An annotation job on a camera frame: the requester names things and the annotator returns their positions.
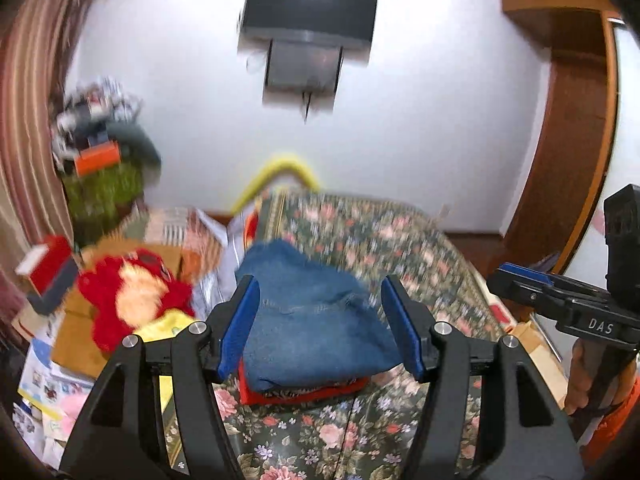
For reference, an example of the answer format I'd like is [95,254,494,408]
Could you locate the red folded cloth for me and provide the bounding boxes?
[237,360,371,406]

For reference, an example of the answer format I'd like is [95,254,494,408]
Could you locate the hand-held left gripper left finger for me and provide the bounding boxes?
[59,275,261,480]

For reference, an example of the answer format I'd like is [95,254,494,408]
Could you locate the yellow cloth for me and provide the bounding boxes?
[140,307,196,466]

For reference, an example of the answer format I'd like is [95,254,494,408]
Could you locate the black wall television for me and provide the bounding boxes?
[239,0,379,53]

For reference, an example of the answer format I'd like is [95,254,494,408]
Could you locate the orange box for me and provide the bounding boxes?
[74,141,121,176]

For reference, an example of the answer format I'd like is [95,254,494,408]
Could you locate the navy patterned folded cloth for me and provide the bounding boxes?
[265,379,366,397]

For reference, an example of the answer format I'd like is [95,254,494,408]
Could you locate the grey shelf under television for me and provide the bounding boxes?
[262,40,343,106]

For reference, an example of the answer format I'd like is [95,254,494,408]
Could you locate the small tan cardboard box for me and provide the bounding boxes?
[510,320,566,366]

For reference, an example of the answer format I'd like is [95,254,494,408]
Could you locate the person's right forearm orange sleeve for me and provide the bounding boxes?
[575,377,640,461]

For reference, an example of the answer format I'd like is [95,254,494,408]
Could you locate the wooden door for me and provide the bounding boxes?
[500,0,623,276]

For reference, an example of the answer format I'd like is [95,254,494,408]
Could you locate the green cloth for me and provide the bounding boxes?
[62,162,146,241]

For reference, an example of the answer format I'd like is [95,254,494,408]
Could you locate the white plastic sheet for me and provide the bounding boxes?
[195,210,251,321]

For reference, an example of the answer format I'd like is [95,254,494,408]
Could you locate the person's right hand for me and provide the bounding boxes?
[564,337,598,415]

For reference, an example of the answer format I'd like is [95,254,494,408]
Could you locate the grey pillow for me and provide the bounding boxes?
[107,122,163,171]

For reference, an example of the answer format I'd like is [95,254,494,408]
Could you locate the yellow foam tube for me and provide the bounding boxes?
[232,157,321,216]

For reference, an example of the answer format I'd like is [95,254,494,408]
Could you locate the red grey box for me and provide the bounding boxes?
[15,235,81,316]

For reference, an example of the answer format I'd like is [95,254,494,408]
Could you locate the brown cardboard box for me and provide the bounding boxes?
[50,240,201,381]

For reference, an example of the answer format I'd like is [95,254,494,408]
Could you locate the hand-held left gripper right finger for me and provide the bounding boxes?
[380,274,586,480]

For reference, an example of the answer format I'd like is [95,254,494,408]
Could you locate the striped pink cloth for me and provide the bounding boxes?
[145,207,226,266]

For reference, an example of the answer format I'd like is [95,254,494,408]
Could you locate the pile of printed bags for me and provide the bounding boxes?
[52,77,143,161]

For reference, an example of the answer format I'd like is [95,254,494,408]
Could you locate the printed paper sheets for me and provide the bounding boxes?
[12,330,96,466]

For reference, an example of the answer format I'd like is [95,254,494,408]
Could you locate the blue denim jacket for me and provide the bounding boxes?
[235,240,403,393]

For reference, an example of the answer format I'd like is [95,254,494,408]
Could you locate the striped curtain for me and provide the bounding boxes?
[0,0,108,311]

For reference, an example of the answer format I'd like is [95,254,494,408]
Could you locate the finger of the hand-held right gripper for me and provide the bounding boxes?
[486,269,567,312]
[501,262,608,295]

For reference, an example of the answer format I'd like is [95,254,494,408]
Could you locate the red plush toy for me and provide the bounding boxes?
[77,247,196,353]

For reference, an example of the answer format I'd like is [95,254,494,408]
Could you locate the floral bedspread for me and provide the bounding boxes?
[160,191,506,480]

